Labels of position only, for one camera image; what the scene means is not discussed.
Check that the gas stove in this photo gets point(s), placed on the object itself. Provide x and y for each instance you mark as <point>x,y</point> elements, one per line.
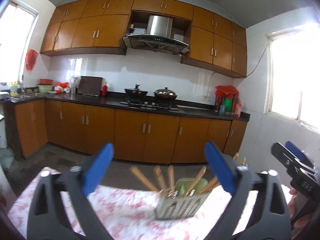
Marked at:
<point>151,106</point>

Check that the floral white red tablecloth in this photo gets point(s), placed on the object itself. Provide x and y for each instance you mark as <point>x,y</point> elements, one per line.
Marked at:
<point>129,214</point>

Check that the wooden chopstick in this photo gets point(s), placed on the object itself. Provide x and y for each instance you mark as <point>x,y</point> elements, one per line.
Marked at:
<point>235,157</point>
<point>140,176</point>
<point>170,173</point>
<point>159,177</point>
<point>195,181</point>
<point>243,162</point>
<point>211,185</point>

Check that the lower wooden cabinets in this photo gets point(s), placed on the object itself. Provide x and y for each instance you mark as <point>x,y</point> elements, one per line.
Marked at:
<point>136,136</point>

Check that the red plastic basin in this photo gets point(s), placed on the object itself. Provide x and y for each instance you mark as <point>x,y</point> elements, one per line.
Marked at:
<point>45,82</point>

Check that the left window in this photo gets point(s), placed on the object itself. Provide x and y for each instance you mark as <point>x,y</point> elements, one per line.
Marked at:
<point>17,26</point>

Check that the red covered condiment rack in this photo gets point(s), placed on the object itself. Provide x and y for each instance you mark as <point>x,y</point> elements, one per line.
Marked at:
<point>227,101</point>

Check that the red plastic bag on wall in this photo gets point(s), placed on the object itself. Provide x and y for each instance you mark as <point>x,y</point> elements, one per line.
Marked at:
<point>30,59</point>

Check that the black wok with lid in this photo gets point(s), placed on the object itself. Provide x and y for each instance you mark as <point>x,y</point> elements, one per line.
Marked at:
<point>165,94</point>

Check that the window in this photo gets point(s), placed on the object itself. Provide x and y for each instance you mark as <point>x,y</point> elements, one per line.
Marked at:
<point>17,26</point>
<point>293,74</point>

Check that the right window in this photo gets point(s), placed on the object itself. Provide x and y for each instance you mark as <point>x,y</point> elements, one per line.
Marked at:
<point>293,74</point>

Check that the black wok left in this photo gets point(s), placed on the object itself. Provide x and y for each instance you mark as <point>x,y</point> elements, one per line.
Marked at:
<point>136,93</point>

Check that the steel range hood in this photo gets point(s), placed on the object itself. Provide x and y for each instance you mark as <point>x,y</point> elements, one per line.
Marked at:
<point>158,33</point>

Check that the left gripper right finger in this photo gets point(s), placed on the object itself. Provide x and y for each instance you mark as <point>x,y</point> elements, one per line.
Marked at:
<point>270,215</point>

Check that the black kitchen countertop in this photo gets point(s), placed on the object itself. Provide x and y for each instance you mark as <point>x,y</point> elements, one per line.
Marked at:
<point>119,101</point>

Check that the green perforated utensil holder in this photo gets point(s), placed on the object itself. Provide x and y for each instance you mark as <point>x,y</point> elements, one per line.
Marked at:
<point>179,207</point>

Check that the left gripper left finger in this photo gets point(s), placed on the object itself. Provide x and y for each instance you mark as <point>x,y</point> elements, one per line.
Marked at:
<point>47,217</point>

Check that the red bottle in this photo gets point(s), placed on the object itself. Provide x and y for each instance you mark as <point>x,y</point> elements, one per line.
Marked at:
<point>104,89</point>

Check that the red white plastic bag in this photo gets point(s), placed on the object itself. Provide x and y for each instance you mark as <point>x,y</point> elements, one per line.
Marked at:
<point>60,87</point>

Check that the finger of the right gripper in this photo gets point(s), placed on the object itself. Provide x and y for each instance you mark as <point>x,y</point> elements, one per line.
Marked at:
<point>290,162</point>
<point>302,156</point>

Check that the person right hand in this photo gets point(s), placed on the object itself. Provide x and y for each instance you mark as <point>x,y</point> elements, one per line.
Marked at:
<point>300,223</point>

